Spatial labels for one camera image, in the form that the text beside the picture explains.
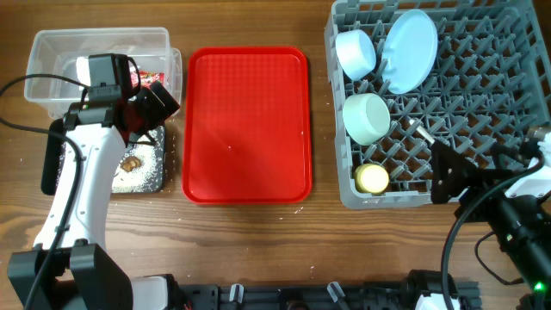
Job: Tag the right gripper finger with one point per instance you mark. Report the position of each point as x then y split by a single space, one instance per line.
446 161
447 185

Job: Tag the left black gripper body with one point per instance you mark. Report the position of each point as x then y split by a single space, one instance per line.
151 113

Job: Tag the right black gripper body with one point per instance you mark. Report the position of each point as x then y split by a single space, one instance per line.
485 176

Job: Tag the brown food scrap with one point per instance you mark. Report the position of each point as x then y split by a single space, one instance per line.
130 163

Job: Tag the yellow plastic cup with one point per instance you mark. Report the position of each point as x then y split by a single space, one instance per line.
371 178

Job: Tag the green bowl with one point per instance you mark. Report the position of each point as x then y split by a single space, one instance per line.
366 118

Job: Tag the light blue round plate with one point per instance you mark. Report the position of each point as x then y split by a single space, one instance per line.
410 51

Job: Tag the light blue bowl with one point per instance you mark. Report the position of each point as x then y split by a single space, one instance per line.
355 53

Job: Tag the white plastic spoon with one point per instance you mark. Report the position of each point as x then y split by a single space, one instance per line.
416 125

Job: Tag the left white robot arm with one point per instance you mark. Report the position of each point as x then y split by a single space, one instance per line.
68 266

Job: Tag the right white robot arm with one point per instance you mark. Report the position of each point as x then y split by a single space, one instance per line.
509 198

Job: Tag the black rectangular waste tray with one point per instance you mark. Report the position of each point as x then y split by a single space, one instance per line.
148 178

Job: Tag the grey dishwasher rack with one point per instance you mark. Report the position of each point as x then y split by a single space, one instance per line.
489 84

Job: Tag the red snack wrapper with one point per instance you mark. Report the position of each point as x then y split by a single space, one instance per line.
146 78

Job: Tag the crumpled white tissue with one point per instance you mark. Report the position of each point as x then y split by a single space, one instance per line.
83 70

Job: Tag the red plastic tray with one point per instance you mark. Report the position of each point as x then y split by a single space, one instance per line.
247 131

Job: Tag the clear plastic bin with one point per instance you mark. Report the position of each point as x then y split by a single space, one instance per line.
56 51

